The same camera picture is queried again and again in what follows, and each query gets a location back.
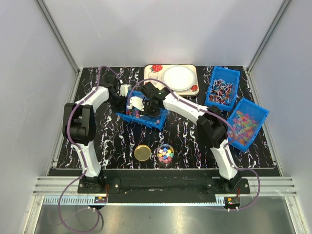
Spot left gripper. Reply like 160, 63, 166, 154
107, 94, 128, 117

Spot blue bin of star candies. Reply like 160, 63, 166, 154
116, 90, 169, 130

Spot scooped star candies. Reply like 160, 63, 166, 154
157, 144, 174, 164

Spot clear plastic scoop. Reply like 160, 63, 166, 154
158, 109, 169, 117

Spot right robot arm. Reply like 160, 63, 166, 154
140, 82, 241, 193

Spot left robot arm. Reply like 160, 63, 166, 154
62, 77, 131, 193

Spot blue bin of gummy candies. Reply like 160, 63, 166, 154
228, 98, 269, 152

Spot white plate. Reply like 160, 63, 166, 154
162, 65, 196, 91

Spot strawberry pattern tray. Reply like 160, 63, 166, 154
143, 64, 199, 97

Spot gold jar lid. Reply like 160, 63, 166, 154
134, 144, 152, 161

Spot clear plastic jar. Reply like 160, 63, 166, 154
156, 144, 175, 168

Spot blue bin of lollipops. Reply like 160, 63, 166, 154
204, 66, 240, 112

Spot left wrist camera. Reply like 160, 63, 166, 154
119, 84, 132, 97

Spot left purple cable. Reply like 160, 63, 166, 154
57, 65, 122, 232

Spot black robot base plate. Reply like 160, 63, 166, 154
78, 169, 250, 195

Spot aluminium corner post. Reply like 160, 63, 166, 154
35, 0, 80, 74
246, 0, 292, 74

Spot aluminium front rail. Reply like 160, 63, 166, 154
33, 176, 297, 206

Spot right aluminium corner post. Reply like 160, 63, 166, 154
246, 0, 292, 74

